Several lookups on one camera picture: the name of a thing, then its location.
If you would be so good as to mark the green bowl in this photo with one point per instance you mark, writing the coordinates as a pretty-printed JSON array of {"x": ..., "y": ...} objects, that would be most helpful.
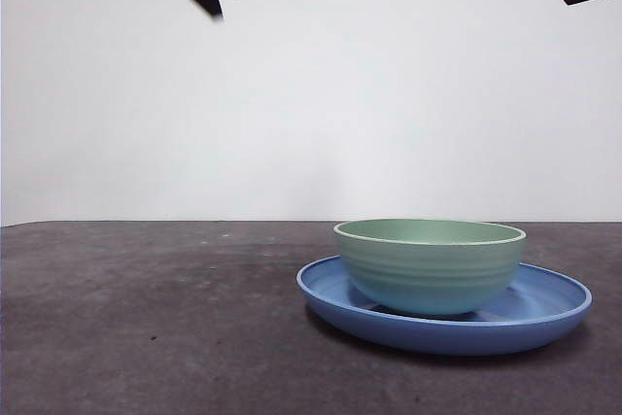
[{"x": 427, "y": 274}]

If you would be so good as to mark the blue plate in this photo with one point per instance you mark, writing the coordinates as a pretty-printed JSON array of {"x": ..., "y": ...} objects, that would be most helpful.
[{"x": 437, "y": 335}]

